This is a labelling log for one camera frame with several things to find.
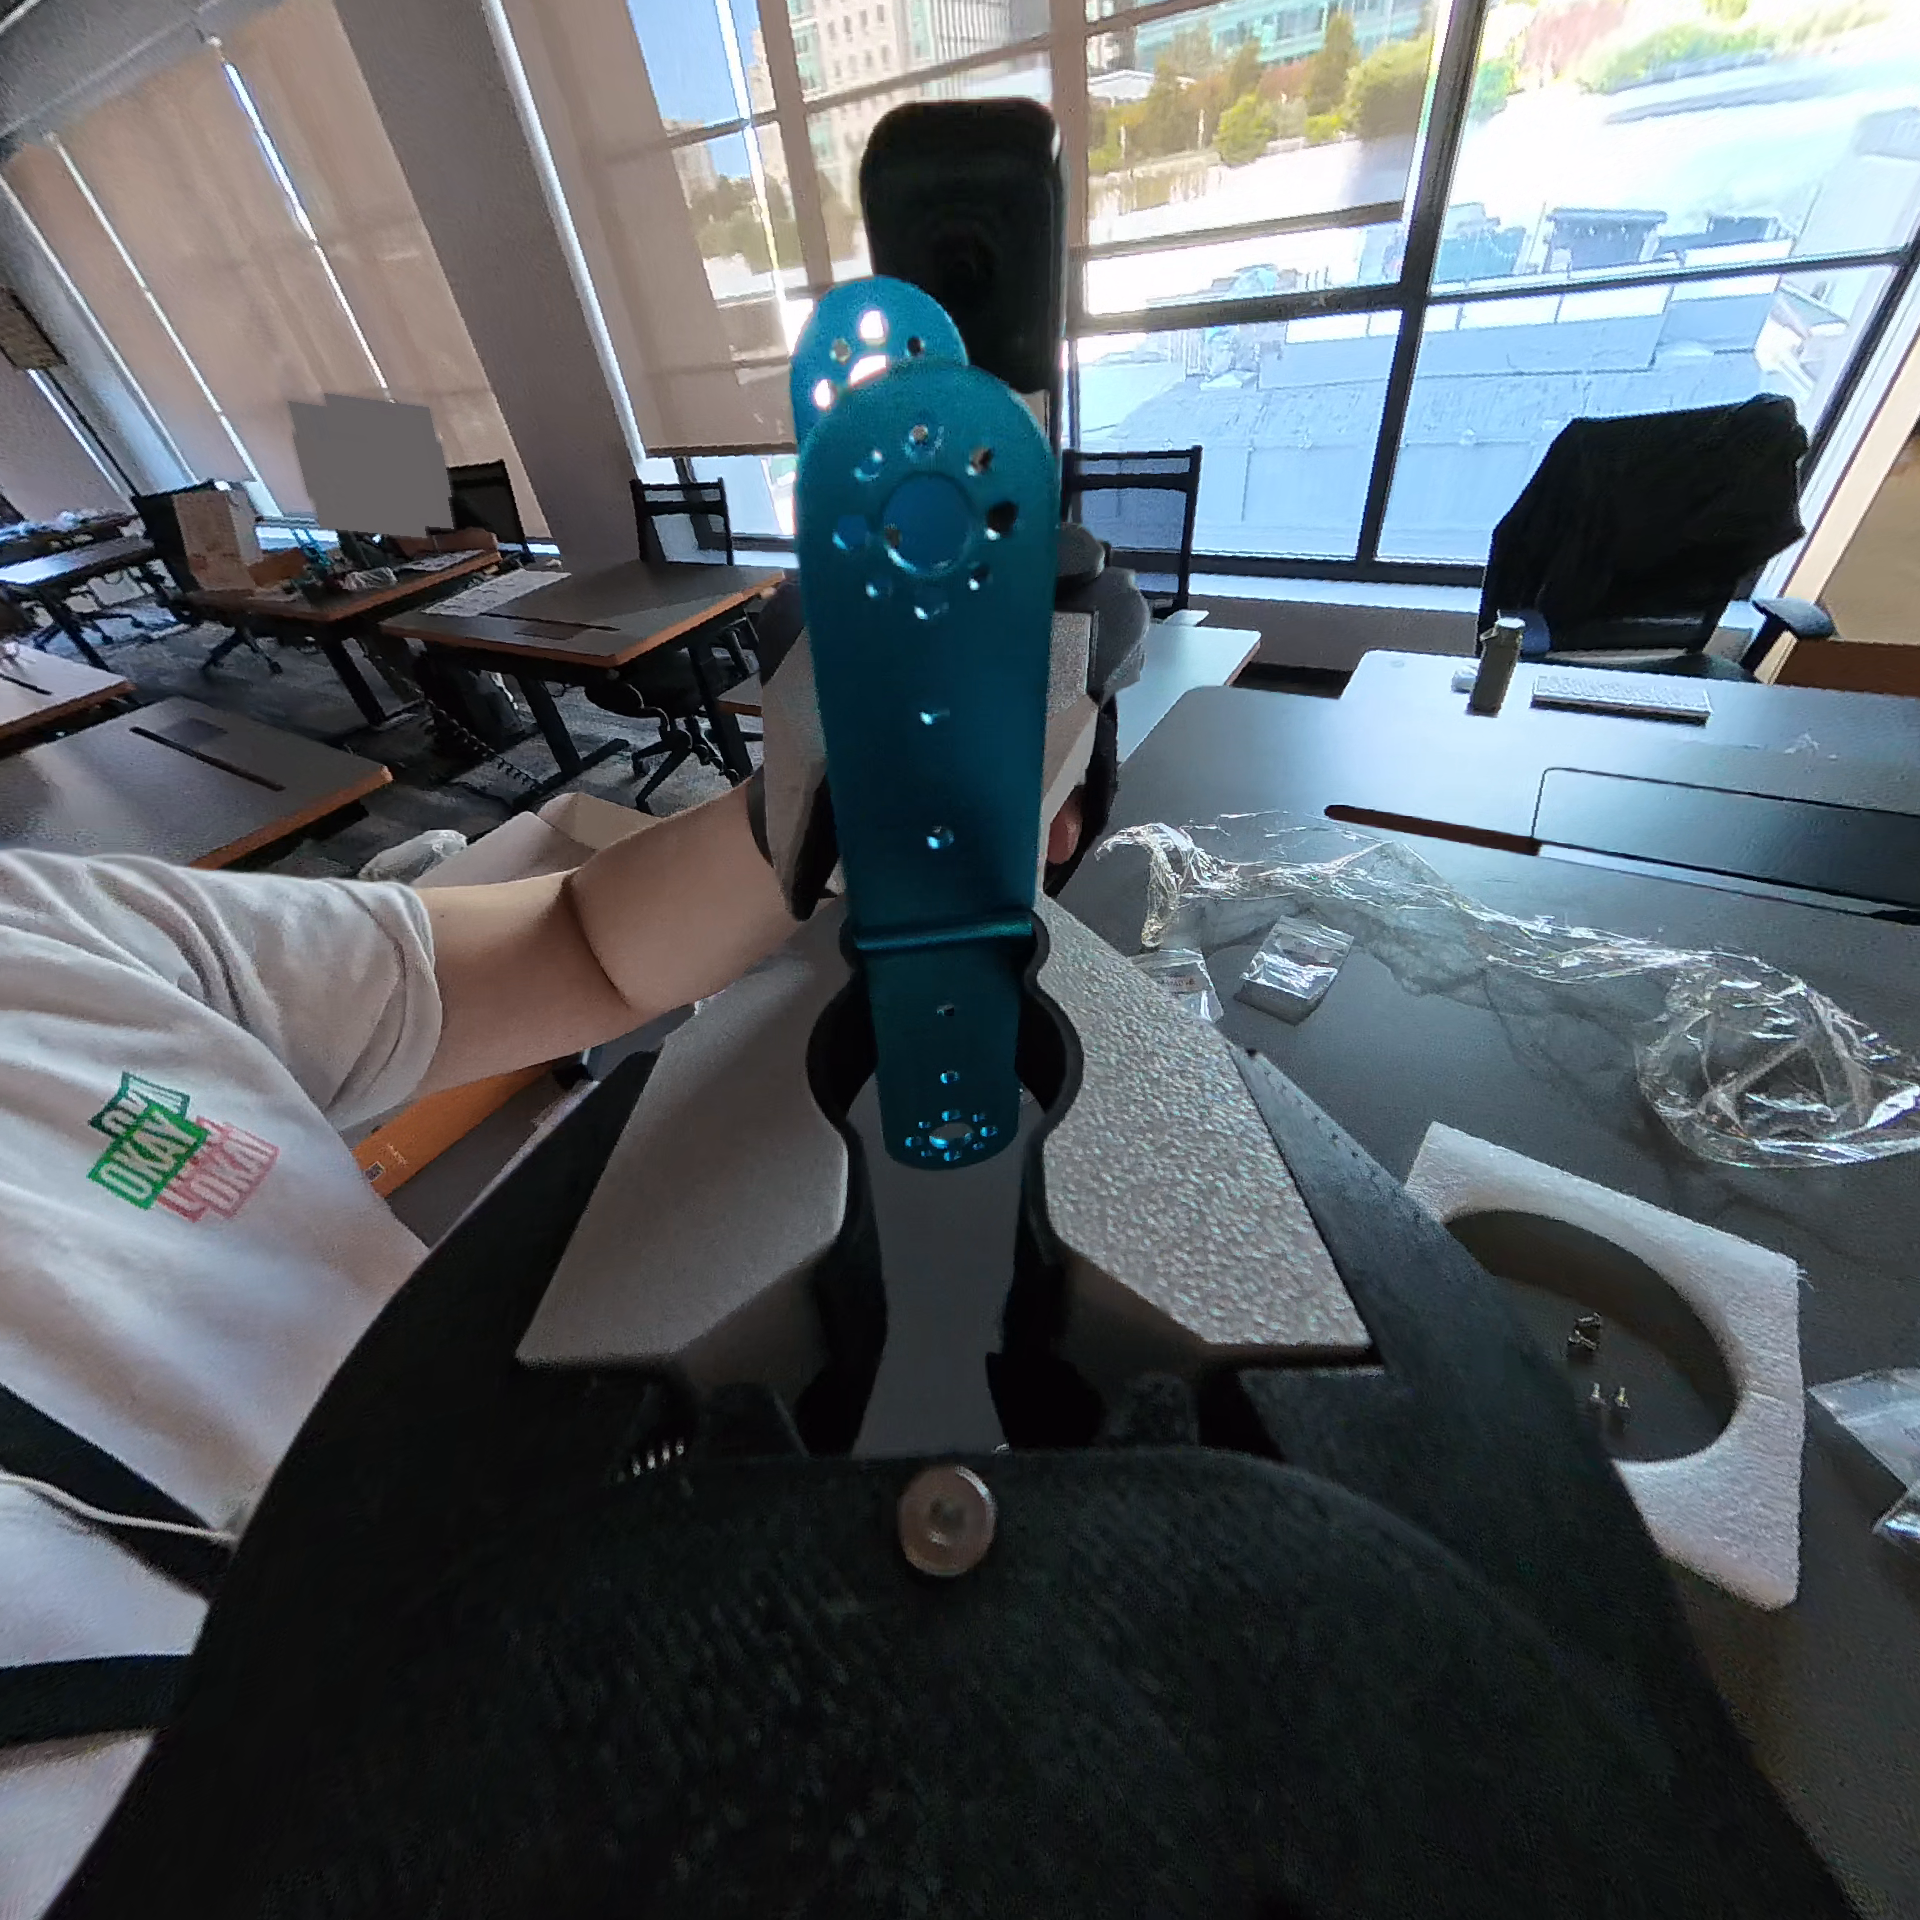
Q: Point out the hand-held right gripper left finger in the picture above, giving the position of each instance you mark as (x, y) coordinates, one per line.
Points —
(676, 1200)

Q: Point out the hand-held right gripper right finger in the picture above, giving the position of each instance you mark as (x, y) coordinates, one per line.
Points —
(1200, 1200)

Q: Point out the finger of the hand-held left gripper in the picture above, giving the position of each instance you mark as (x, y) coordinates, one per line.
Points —
(797, 751)
(1080, 692)

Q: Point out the blue metal bracket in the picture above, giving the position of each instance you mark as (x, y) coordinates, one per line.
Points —
(932, 720)

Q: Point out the person's left forearm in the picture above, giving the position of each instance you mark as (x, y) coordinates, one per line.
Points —
(599, 944)

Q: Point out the dark grey desk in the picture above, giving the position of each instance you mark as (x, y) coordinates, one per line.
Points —
(1320, 1110)

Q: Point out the wood edged office desk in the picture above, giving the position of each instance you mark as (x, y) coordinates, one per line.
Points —
(375, 578)
(181, 765)
(60, 692)
(599, 599)

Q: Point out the dark adjoining desk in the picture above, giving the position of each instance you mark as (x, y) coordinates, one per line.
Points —
(1799, 751)

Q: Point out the person's left hand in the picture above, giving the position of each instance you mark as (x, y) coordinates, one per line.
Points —
(1066, 834)

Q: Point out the large grid window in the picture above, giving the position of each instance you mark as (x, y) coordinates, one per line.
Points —
(1277, 376)

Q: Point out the loose small metal screws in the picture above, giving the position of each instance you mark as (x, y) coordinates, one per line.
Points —
(1588, 1335)

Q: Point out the grey metal bottle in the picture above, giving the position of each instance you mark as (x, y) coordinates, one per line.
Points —
(1496, 669)

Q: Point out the white keyboard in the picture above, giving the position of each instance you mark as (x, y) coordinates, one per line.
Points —
(1622, 697)

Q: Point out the white foam packing piece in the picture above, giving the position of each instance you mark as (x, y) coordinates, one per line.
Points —
(1757, 1350)

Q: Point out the clear plastic wrap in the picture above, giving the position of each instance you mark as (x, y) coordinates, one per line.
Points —
(1769, 1050)

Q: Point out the office chair with black jacket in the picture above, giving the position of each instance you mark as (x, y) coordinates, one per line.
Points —
(1652, 524)

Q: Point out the black metal frame chair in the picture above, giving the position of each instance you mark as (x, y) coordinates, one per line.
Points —
(1133, 469)
(682, 503)

